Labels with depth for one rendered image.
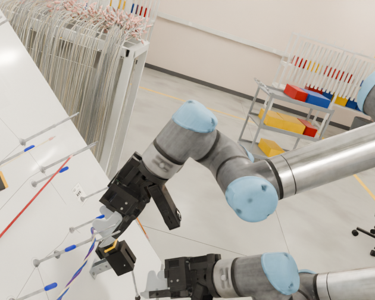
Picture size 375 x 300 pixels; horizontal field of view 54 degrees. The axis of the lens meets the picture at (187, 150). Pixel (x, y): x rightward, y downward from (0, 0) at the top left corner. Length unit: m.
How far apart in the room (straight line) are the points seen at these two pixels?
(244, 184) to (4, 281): 0.41
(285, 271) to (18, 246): 0.47
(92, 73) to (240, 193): 0.91
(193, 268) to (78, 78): 0.85
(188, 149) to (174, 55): 8.19
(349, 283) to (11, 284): 0.61
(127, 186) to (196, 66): 8.16
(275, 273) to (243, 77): 8.31
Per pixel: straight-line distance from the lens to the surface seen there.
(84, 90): 1.41
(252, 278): 0.73
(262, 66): 8.93
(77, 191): 0.95
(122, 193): 0.74
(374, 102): 0.87
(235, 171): 0.63
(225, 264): 0.77
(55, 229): 0.83
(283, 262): 0.71
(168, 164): 0.70
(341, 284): 0.83
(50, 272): 0.78
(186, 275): 0.81
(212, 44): 8.79
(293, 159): 0.64
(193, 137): 0.68
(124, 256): 0.84
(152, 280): 0.88
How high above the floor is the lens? 1.65
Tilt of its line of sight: 21 degrees down
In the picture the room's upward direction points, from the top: 18 degrees clockwise
